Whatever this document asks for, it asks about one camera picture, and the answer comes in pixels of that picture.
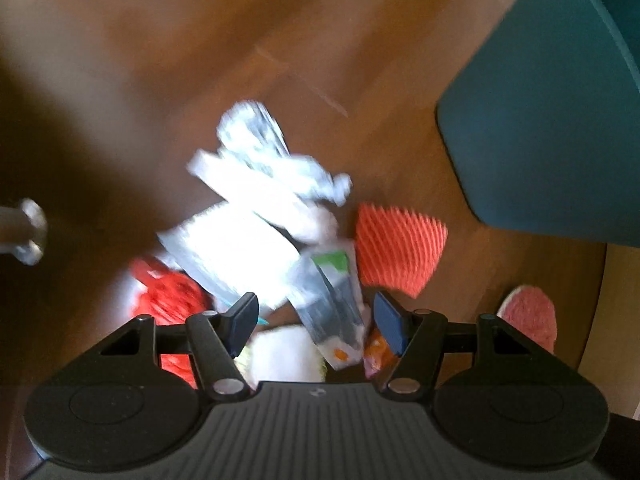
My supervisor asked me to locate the orange foam fruit net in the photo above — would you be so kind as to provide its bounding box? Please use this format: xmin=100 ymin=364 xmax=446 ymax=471
xmin=355 ymin=202 xmax=449 ymax=298

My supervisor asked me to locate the white tissue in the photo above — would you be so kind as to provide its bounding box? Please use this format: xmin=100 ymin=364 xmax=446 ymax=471
xmin=235 ymin=325 xmax=328 ymax=392

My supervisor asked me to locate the teal plastic bin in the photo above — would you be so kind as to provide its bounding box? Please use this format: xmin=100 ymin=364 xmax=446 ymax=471
xmin=436 ymin=0 xmax=640 ymax=248

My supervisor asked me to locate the metal furniture foot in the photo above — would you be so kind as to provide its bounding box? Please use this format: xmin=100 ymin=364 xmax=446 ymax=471
xmin=0 ymin=198 xmax=48 ymax=266

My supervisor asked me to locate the pink round sponge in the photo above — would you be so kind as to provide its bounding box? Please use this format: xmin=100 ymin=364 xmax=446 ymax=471
xmin=497 ymin=285 xmax=558 ymax=356

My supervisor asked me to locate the small orange snack wrapper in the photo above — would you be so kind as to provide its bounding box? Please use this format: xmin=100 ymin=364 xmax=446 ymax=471
xmin=362 ymin=327 xmax=402 ymax=379

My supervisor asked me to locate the silver wrapper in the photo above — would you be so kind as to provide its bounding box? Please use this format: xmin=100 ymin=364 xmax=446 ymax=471
xmin=217 ymin=101 xmax=353 ymax=206

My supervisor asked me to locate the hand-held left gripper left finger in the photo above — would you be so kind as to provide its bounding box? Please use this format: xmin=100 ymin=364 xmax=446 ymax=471
xmin=93 ymin=292 xmax=261 ymax=402

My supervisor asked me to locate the green label packet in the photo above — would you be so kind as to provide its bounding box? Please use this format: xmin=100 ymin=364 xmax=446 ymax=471
xmin=287 ymin=250 xmax=366 ymax=371

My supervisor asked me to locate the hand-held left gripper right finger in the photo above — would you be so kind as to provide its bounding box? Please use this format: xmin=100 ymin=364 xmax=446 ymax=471
xmin=373 ymin=291 xmax=553 ymax=403

